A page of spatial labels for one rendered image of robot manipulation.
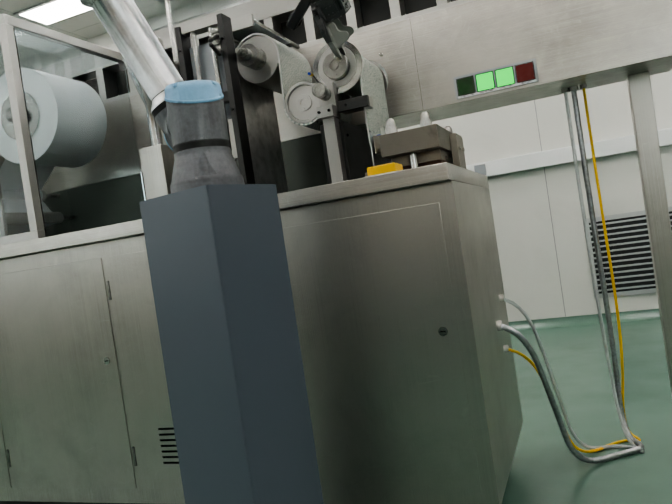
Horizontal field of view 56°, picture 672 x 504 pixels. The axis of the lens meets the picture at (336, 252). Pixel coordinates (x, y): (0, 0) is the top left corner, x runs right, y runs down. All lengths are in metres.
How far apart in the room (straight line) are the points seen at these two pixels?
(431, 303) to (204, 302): 0.54
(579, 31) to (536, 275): 2.53
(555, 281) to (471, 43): 2.54
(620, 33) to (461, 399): 1.16
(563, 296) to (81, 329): 3.19
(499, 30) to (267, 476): 1.47
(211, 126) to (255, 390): 0.53
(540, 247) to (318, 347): 2.95
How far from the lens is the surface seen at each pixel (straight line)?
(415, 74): 2.12
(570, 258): 4.36
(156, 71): 1.48
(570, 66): 2.06
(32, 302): 2.11
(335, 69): 1.83
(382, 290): 1.50
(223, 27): 1.89
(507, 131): 4.40
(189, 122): 1.30
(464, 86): 2.07
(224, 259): 1.19
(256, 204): 1.28
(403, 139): 1.72
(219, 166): 1.27
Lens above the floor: 0.76
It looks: 1 degrees down
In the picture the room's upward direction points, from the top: 8 degrees counter-clockwise
